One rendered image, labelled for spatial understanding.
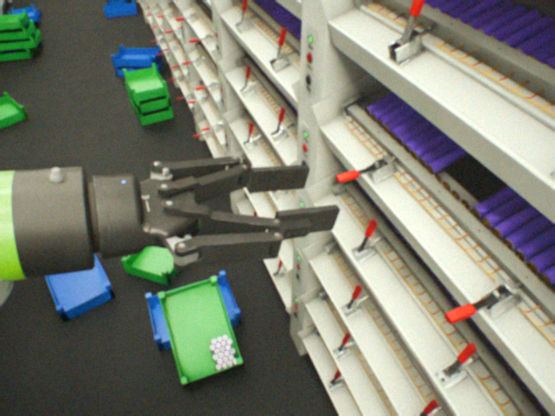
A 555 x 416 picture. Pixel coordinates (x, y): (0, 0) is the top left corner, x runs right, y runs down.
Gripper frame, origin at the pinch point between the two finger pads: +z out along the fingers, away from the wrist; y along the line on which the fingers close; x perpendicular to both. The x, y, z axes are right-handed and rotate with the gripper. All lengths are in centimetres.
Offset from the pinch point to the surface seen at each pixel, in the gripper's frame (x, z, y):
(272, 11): -1, 29, -79
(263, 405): -101, 22, -19
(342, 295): -46, 31, -17
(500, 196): -0.3, 29.7, 3.2
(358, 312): -45, 32, -11
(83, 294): -111, -28, -84
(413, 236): -8.9, 20.7, 0.3
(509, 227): -1.7, 27.8, 7.7
